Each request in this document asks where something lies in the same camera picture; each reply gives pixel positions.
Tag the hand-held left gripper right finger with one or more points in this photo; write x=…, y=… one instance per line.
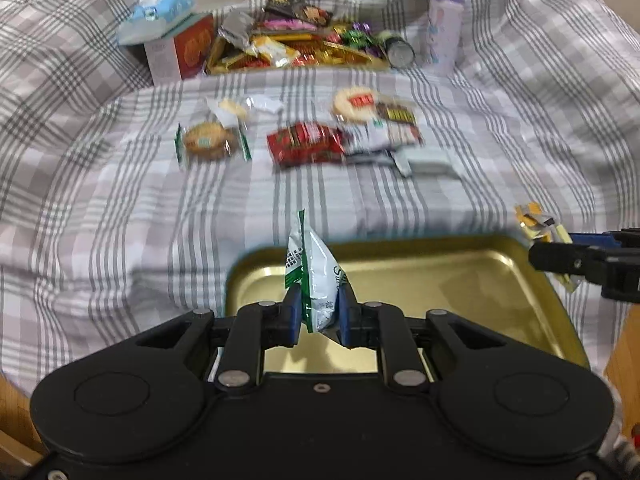
x=345, y=317

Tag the green white snack packet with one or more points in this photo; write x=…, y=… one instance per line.
x=315, y=280

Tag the purple printed bottle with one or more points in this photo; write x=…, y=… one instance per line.
x=445, y=25

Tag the gold white biscuit packet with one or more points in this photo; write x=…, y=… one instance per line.
x=272, y=50

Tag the dark chocolate packet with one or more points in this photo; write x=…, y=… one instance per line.
x=297, y=10

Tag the small white wrapper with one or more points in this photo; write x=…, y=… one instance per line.
x=265, y=104

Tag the brown walnut packet gold label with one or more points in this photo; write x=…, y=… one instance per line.
x=397, y=116

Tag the shallow gold candy tray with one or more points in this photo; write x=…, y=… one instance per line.
x=300, y=69

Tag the rectangular gold metal tray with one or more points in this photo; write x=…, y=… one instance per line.
x=450, y=285

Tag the red snack packet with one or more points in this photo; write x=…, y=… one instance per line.
x=305, y=142

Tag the clear packet pale cracker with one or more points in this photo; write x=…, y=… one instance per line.
x=232, y=109

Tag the white green flat packet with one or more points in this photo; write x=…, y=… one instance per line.
x=375, y=136

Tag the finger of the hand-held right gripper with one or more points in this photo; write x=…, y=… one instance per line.
x=600, y=239
x=560, y=259

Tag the pile of wrapped candies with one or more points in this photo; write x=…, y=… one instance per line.
x=350, y=40

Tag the round cookie packet green edges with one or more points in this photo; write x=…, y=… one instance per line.
x=205, y=141

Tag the wooden board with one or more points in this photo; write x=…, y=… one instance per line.
x=12, y=410
x=627, y=355

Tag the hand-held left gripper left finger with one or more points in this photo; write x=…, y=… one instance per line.
x=295, y=312

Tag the plaid blanket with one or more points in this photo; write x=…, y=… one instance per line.
x=100, y=210

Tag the white dark-edged snack packet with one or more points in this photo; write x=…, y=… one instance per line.
x=425, y=162

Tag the yellow white snack packet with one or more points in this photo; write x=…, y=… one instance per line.
x=532, y=217

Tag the round rice cracker red label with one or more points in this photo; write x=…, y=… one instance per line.
x=355, y=102

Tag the red white box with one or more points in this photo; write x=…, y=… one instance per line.
x=185, y=52

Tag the dark drink can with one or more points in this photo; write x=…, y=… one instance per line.
x=400, y=50

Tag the pink snack packet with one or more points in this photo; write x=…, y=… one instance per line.
x=287, y=25

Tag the silver foil packet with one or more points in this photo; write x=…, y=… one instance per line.
x=235, y=27

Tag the blue white tissue pack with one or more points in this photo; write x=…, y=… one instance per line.
x=155, y=15

